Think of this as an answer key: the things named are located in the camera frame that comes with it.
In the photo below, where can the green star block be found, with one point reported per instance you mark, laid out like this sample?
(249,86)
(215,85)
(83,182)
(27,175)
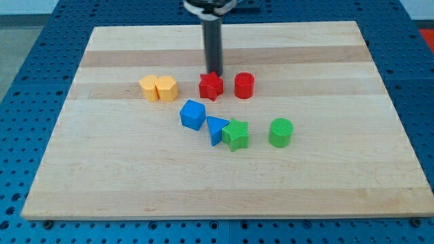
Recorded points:
(236,134)

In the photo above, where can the blue cube block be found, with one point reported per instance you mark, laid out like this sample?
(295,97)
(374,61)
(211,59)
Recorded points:
(193,115)

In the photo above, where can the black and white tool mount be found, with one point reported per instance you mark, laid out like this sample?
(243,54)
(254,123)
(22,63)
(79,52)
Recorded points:
(209,7)

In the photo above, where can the red star block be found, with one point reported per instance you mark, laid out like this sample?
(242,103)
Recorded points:
(210,86)

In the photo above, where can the yellow hexagon block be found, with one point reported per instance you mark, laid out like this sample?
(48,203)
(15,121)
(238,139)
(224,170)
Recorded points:
(167,88)

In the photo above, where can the red cylinder block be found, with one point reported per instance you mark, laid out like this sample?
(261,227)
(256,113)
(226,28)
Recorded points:
(244,85)

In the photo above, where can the yellow heart block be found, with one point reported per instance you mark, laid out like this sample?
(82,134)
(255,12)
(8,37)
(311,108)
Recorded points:
(148,87)

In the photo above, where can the wooden board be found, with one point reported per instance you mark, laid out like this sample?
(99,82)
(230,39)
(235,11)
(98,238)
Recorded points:
(113,155)

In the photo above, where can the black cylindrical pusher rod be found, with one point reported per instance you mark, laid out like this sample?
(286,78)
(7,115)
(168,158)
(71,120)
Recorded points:
(212,40)

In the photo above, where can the green cylinder block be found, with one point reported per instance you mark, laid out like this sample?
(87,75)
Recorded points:
(280,133)

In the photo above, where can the blue triangle block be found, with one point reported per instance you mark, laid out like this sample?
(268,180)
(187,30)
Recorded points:
(215,126)

